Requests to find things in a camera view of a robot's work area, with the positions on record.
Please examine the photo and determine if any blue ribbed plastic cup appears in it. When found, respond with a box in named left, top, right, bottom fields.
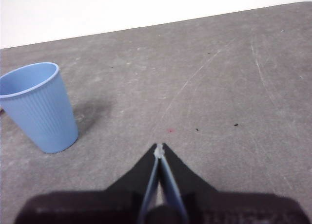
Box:
left=0, top=62, right=79, bottom=154

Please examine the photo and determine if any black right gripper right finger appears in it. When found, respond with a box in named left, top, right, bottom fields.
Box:
left=159, top=143, right=218, bottom=224

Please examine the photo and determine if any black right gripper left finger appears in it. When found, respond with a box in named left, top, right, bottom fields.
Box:
left=104, top=143, right=159, bottom=224

